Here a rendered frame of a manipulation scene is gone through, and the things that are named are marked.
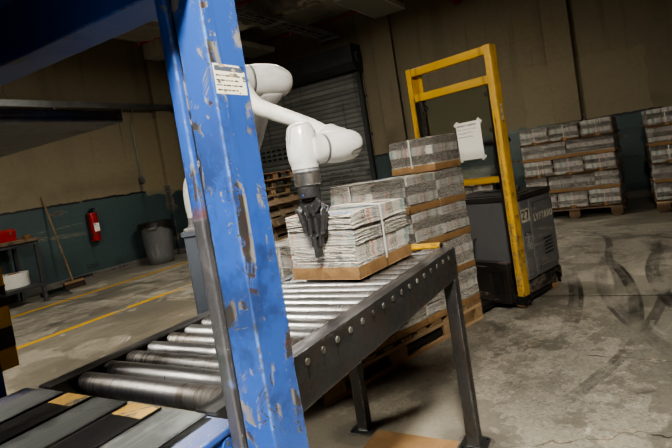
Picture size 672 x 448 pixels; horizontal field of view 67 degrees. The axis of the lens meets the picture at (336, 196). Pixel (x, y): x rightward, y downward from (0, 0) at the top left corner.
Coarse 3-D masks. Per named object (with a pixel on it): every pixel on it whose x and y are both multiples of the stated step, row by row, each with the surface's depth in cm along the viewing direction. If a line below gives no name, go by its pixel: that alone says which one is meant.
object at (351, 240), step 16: (352, 208) 179; (368, 208) 176; (288, 224) 181; (336, 224) 168; (352, 224) 165; (368, 224) 174; (304, 240) 178; (336, 240) 170; (352, 240) 166; (368, 240) 172; (304, 256) 179; (336, 256) 171; (352, 256) 167; (368, 256) 172
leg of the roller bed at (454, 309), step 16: (448, 288) 199; (448, 304) 200; (464, 320) 202; (464, 336) 200; (464, 352) 199; (464, 368) 200; (464, 384) 200; (464, 400) 201; (464, 416) 202; (480, 432) 204
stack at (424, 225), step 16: (432, 208) 324; (416, 224) 312; (432, 224) 322; (288, 240) 280; (416, 240) 310; (288, 256) 260; (288, 272) 262; (432, 304) 316; (416, 320) 306; (448, 320) 325; (416, 336) 304; (448, 336) 324; (384, 352) 286; (400, 352) 294; (416, 352) 303; (368, 368) 294; (384, 368) 287; (336, 384) 261; (336, 400) 260
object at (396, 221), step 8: (368, 200) 202; (376, 200) 196; (384, 200) 192; (392, 200) 188; (400, 200) 193; (384, 208) 182; (392, 208) 187; (400, 208) 192; (392, 216) 187; (400, 216) 191; (392, 224) 186; (400, 224) 191; (392, 232) 187; (400, 232) 191; (408, 232) 196; (392, 240) 186; (400, 240) 191; (408, 240) 196; (392, 248) 185
